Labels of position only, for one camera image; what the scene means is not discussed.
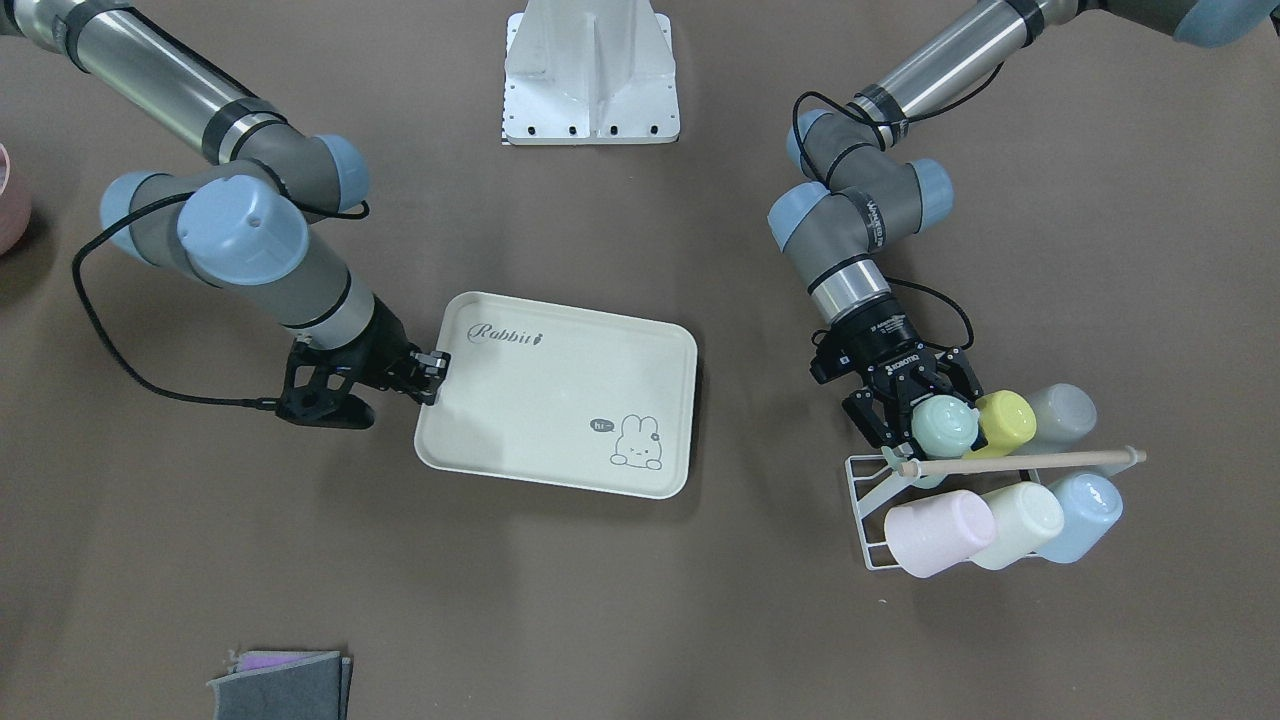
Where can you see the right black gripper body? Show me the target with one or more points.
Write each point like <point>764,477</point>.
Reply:
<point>383,343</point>

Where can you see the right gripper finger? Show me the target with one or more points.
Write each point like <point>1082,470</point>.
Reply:
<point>426,374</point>

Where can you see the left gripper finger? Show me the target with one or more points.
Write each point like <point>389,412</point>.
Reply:
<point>954,376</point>
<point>881,419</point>

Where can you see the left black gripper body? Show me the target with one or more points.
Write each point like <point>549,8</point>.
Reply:
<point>884,340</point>

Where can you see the mint green cup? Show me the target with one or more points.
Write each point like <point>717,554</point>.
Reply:
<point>944,427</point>

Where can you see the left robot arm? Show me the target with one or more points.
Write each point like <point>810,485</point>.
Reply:
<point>856,199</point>

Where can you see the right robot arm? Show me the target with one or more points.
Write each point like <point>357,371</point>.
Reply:
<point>244,225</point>

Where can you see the yellow cup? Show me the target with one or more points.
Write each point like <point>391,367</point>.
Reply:
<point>1007,422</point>

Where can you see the cream rabbit tray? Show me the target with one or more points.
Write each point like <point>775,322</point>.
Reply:
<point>563,396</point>

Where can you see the grey cup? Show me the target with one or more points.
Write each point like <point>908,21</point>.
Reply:
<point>1065,414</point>

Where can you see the pink cup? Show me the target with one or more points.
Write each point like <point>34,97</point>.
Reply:
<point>932,534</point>

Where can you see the cream white cup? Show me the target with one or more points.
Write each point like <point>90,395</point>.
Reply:
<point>1027,516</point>

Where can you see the light blue cup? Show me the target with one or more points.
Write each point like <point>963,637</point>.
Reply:
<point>1091,505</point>

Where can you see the grey folded cloth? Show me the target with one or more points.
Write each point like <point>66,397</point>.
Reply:
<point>290,684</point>

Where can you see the pink ribbed plate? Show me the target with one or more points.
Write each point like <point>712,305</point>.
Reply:
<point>16,204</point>

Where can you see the wooden rack handle rod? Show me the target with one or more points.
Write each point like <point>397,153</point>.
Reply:
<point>1125,457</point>

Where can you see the white wire cup rack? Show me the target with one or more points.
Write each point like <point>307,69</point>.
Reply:
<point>874,489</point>

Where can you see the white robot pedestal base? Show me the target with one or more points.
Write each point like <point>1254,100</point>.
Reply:
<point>589,73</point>

